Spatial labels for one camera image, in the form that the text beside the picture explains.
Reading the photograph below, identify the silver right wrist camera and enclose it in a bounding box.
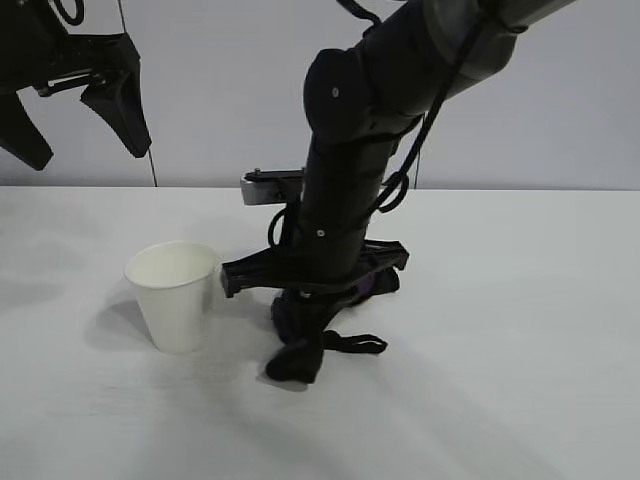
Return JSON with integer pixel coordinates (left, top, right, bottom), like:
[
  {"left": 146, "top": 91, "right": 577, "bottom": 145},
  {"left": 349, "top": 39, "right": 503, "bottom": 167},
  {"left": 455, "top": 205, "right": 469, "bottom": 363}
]
[{"left": 239, "top": 167, "right": 307, "bottom": 207}]

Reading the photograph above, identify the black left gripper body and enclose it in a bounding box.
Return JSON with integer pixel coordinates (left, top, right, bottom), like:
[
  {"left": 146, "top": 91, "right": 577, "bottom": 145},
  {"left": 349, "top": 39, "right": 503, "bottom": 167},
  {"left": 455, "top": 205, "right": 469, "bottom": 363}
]
[{"left": 0, "top": 0, "right": 141, "bottom": 99}]

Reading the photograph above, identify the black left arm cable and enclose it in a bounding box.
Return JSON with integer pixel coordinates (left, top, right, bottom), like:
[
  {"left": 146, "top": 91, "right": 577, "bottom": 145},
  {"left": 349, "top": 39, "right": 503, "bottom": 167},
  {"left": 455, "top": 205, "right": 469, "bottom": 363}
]
[{"left": 48, "top": 0, "right": 87, "bottom": 27}]

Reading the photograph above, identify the white paper cup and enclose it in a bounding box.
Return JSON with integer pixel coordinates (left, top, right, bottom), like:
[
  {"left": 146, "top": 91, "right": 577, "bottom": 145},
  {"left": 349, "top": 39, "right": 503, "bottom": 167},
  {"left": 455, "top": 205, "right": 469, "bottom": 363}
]
[{"left": 123, "top": 240, "right": 223, "bottom": 355}]

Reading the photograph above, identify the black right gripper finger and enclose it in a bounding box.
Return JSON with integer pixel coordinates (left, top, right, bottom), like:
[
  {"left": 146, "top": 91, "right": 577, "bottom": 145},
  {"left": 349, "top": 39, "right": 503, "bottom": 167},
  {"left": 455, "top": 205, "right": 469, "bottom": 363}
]
[
  {"left": 273, "top": 287, "right": 322, "bottom": 342},
  {"left": 319, "top": 277, "right": 377, "bottom": 314}
]

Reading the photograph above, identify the dark right arm cable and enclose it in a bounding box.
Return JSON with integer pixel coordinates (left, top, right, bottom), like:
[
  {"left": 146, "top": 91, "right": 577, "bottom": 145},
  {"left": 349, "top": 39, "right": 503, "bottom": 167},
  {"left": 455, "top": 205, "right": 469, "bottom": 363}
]
[{"left": 267, "top": 0, "right": 507, "bottom": 249}]

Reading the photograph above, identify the black and purple cloth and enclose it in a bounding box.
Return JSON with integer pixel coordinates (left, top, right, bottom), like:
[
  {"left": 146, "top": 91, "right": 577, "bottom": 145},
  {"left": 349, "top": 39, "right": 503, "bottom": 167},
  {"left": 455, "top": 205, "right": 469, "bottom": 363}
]
[{"left": 263, "top": 267, "right": 401, "bottom": 385}]

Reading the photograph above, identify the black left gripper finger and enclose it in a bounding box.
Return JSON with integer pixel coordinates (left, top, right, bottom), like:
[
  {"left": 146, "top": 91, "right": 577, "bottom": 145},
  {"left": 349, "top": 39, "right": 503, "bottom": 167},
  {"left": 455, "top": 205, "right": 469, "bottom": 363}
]
[
  {"left": 80, "top": 68, "right": 153, "bottom": 160},
  {"left": 0, "top": 88, "right": 55, "bottom": 172}
]

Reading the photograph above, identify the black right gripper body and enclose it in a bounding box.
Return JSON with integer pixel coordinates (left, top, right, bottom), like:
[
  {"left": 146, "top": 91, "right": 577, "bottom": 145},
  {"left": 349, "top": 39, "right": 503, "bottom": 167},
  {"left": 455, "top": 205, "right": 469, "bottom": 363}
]
[{"left": 221, "top": 219, "right": 411, "bottom": 300}]

